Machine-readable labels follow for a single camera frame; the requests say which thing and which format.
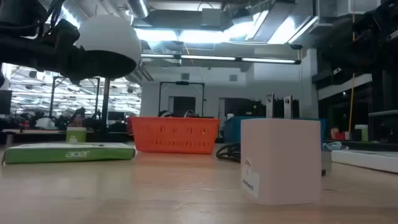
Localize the silver metal bracket post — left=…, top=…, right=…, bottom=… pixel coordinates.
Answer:
left=266, top=92, right=275, bottom=119
left=283, top=95, right=294, bottom=119

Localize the black monitor screen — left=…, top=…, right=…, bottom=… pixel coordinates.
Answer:
left=0, top=90, right=12, bottom=115

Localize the blue plastic bin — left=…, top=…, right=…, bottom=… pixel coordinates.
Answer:
left=222, top=116, right=326, bottom=144

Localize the green white acer box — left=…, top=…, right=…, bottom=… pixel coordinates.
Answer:
left=1, top=142, right=137, bottom=165

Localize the orange plastic basket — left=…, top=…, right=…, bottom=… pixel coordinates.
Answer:
left=129, top=116, right=220, bottom=155

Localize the black metal frame stand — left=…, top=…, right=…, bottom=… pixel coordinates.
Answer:
left=158, top=81, right=206, bottom=118

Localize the light blue cable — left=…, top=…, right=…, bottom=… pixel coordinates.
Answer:
left=322, top=141, right=349, bottom=152

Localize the dark cable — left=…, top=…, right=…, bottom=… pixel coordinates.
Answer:
left=215, top=142, right=242, bottom=163

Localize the white cube charger with label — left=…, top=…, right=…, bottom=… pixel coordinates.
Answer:
left=239, top=118, right=323, bottom=206

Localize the white flat package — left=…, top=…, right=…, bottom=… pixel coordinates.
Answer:
left=331, top=149, right=398, bottom=174

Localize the pale green container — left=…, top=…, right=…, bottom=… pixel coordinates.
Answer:
left=354, top=124, right=369, bottom=142

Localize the yellow cable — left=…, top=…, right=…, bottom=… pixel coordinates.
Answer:
left=348, top=14, right=356, bottom=133

